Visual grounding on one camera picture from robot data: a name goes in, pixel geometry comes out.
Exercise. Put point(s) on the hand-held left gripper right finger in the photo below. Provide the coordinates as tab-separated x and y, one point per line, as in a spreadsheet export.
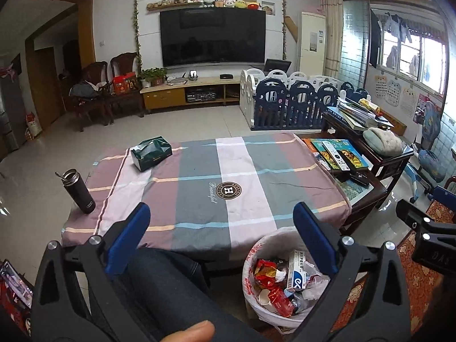
315	242

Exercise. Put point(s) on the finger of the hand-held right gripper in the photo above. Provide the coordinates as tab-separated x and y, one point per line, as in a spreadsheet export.
409	214
445	195

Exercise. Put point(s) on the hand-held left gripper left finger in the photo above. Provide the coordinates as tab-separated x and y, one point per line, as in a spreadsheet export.
131	237

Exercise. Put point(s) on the white blue medicine box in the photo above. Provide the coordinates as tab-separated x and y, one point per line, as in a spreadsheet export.
295	274

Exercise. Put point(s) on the white plastic bag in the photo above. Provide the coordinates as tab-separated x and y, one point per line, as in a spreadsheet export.
313	286

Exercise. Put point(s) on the white tissue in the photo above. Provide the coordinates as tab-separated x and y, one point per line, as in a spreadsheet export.
280	275

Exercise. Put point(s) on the red foil wrapper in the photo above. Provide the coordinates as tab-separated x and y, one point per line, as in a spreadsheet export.
265	270

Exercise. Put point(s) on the red cardboard box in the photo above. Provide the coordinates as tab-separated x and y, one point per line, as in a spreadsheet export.
281	301

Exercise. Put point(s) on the white-lined trash bin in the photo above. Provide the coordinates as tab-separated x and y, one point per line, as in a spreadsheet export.
270	319

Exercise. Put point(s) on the person's left hand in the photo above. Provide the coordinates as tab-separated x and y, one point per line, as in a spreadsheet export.
192	333

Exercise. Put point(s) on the blue child chair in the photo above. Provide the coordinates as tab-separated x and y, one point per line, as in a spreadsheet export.
431	156

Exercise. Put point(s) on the glass-top coffee table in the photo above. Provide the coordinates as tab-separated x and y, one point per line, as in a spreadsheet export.
363	199

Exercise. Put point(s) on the dark wooden side table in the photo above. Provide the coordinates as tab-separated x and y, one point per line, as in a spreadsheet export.
388	164

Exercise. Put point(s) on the person's leg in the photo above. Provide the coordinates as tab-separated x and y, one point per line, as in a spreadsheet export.
171	285

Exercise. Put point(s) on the black thermos bottle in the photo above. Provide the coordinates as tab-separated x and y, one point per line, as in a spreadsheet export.
80	194

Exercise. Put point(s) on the grey cushion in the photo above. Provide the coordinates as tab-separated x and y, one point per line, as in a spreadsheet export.
383	141

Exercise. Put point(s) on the colourful picture book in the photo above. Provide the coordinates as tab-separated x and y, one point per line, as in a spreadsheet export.
356	155

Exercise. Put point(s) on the green tissue box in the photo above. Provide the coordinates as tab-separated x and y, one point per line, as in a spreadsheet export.
151	153

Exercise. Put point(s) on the white remote control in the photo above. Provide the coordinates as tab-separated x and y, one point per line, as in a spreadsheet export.
334	155

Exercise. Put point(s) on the orange book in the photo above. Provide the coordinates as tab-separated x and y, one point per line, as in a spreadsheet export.
313	148

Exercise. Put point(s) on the striped tablecloth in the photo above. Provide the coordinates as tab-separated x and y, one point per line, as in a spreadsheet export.
199	171

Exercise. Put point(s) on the stack of books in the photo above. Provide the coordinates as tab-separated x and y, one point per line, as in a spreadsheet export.
356	114

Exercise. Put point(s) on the red printed box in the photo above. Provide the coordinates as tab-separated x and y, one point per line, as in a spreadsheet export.
14	285

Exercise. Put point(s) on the window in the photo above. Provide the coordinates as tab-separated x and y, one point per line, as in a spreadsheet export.
424	60

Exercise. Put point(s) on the navy white playpen fence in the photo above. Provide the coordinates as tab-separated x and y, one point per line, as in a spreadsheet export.
295	103

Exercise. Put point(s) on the wooden television cabinet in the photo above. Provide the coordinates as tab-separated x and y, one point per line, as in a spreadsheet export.
160	96

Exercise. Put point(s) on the red white shopping bag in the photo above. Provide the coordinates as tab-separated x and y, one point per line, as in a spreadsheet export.
32	125

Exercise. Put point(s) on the red gift box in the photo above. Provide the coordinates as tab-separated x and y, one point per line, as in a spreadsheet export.
124	83

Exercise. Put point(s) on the dark bag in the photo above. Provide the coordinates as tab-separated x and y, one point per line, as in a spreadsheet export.
83	89

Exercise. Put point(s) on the black audio device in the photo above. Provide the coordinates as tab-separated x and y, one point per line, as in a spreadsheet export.
201	96

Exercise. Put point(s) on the potted plant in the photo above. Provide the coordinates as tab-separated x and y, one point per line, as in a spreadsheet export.
153	75

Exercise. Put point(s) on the dark wooden armchair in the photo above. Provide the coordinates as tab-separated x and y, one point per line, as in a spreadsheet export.
94	73
123	64

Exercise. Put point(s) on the dark hanging garment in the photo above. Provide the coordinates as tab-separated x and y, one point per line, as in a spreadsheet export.
374	39

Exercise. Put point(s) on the small desk clock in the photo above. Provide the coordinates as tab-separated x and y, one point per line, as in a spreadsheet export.
193	74

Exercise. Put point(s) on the grey refrigerator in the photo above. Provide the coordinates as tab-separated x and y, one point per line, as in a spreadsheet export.
10	110

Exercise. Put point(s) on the hanging shirts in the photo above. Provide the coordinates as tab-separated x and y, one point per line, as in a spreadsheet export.
397	26

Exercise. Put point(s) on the black monitor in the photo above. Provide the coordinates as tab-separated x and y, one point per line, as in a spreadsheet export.
277	66

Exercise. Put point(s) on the black set-top box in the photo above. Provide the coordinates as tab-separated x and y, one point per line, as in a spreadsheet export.
226	76

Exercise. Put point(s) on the white standing air conditioner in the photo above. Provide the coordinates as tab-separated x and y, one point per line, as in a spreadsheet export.
311	42

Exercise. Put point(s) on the beige curtain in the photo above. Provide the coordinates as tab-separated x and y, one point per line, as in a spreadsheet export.
331	28

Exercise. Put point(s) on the green vine garland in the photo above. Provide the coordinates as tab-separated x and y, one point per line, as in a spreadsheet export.
284	21
136	25

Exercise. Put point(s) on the large black television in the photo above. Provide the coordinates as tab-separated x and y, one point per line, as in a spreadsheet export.
213	35

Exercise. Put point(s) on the row of plush toys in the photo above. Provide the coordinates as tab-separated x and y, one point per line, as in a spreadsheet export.
229	3

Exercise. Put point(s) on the wall calendar poster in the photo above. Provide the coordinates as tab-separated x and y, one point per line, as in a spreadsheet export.
380	86
394	93
408	101

